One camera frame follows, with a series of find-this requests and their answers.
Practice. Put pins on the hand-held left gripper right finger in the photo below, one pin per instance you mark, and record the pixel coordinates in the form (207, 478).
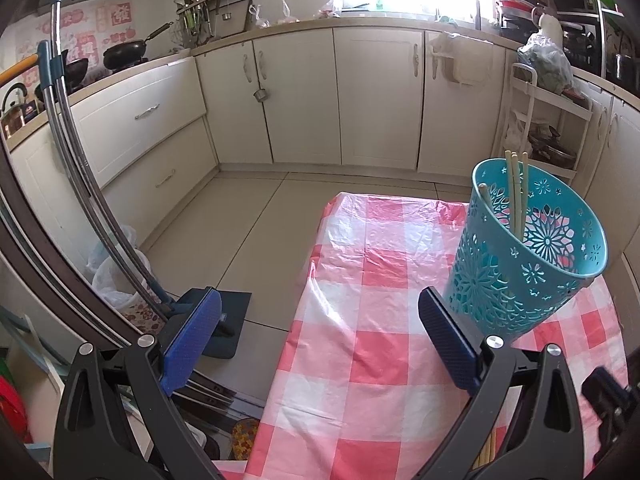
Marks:
(450, 335)

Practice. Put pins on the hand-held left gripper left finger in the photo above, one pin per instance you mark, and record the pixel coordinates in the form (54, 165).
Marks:
(192, 340)

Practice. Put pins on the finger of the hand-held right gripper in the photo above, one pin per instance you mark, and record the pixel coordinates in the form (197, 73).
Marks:
(607, 400)

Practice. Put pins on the blue perforated plastic basket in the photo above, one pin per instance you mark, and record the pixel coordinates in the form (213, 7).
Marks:
(500, 300)

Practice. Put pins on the pale wooden chopstick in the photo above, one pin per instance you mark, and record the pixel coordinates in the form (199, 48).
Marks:
(511, 190)

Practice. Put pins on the pink checked plastic tablecloth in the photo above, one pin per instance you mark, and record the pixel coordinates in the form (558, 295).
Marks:
(375, 360)

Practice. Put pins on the white plastic bag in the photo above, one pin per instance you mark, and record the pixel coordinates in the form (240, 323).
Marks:
(112, 275)

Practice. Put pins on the floral patterned cloth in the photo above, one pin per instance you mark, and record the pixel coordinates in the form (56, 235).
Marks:
(244, 440)

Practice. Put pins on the red object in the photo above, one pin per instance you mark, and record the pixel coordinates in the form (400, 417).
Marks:
(12, 410)

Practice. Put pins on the pots on cart shelf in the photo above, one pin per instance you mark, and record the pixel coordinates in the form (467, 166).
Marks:
(552, 150)

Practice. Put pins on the cream drawer cabinet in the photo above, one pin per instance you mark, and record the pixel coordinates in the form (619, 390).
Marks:
(130, 120)

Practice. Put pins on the white rolling cart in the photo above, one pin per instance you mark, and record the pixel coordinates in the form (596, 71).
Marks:
(522, 105)

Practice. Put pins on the cream base cabinet with drawers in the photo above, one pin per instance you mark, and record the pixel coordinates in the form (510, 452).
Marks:
(615, 150)

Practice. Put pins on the small metal cup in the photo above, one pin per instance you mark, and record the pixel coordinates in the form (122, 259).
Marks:
(259, 96)

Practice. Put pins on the cream base cabinet with doors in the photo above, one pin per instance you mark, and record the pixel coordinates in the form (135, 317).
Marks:
(350, 95)

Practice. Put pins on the white hanging bin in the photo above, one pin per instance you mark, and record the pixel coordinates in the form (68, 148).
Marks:
(465, 62)

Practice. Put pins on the metal kettle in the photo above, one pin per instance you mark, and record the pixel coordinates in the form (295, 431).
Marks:
(17, 112)

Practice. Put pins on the plastic bag of greens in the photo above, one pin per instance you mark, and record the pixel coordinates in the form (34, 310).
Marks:
(547, 65)

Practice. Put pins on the black wok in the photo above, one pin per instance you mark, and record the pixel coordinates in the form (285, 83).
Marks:
(125, 52)

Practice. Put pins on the black toaster oven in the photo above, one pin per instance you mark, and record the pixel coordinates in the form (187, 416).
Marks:
(580, 47)

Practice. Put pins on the dark cooking pot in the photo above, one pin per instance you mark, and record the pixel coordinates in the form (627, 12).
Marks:
(625, 67)

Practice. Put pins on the dark faucet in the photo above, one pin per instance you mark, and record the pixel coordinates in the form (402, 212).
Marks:
(478, 15)

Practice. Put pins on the white thermos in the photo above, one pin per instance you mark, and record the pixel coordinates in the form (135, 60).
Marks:
(551, 27)

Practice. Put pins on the dark tray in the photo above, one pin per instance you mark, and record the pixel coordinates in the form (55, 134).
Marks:
(235, 17)

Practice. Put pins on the clear plastic bag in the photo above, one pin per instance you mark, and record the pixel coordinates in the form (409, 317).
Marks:
(289, 14)
(259, 17)

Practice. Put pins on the stacked dishes and lids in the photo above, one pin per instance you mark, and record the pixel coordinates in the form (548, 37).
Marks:
(517, 2)

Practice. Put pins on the sliding door frame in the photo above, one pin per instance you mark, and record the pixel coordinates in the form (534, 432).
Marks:
(50, 280)

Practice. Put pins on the wall rack with utensils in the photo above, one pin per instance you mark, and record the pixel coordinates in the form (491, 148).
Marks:
(200, 15)

